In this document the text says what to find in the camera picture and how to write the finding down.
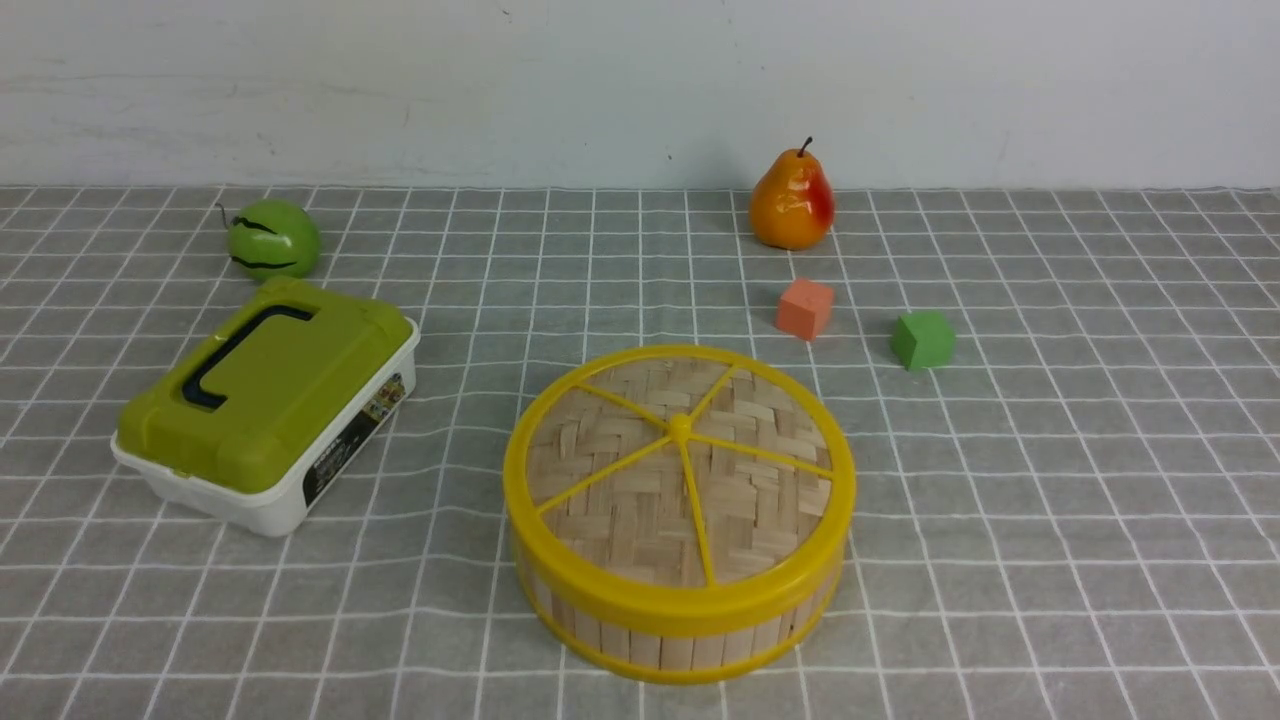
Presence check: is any green foam cube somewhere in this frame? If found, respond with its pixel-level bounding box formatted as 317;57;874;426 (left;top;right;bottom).
890;310;956;372

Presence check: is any yellow bamboo steamer basket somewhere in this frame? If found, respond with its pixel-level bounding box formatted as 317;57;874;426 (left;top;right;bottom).
509;539;845;685

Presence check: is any orange toy pear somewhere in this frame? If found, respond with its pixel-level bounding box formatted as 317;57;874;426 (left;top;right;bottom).
748;137;836;251

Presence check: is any grey checked tablecloth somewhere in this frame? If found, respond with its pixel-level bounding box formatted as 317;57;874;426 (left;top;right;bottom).
1;186;1279;719

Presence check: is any green toy melon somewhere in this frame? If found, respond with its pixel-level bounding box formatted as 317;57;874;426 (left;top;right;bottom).
218;199;321;282

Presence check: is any green lidded plastic box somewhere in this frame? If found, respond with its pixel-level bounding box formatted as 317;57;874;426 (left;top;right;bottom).
111;277;420;537

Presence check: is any orange foam cube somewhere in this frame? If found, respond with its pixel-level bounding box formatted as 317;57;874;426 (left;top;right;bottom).
774;277;835;342

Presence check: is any yellow bamboo steamer lid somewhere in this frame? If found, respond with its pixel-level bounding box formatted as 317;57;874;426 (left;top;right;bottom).
502;345;858;635

